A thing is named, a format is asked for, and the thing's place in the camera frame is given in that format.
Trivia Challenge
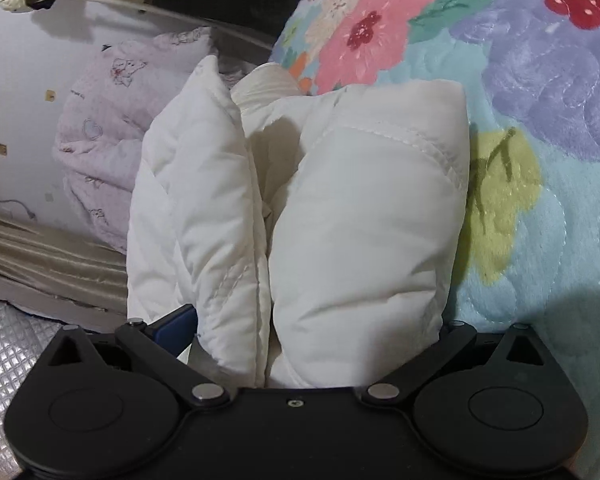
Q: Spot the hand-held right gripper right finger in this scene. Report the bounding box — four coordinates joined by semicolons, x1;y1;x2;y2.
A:
362;318;552;407

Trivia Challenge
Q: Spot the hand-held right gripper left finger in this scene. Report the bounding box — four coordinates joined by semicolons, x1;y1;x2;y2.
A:
45;303;231;409

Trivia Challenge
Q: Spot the white puffer jacket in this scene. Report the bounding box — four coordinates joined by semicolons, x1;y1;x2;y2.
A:
126;54;471;392

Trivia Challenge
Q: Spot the beige satin curtain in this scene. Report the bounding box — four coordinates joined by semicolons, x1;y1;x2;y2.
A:
0;209;132;319

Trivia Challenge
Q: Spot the silver quilted window cover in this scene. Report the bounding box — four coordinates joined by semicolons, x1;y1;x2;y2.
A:
0;294;132;480

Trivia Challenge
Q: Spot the pink printed quilt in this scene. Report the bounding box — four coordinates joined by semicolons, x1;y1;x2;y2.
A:
52;27;222;257

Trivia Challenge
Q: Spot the floral quilted bed sheet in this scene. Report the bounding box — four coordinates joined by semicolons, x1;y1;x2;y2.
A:
269;0;600;480

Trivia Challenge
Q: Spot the grey wall cord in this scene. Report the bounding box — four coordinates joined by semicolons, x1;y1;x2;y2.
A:
0;198;37;222

